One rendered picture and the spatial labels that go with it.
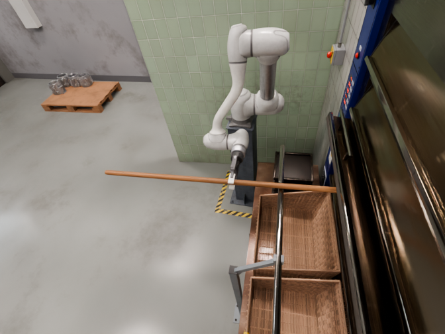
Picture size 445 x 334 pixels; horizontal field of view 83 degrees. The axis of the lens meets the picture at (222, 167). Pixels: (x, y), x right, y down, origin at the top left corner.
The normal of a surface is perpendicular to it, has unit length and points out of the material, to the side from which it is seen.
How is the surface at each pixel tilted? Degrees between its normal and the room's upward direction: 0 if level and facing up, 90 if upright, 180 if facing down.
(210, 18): 90
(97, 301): 0
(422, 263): 70
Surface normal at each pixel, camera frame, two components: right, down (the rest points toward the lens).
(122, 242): -0.11, -0.67
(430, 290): -0.96, -0.28
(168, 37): -0.18, 0.74
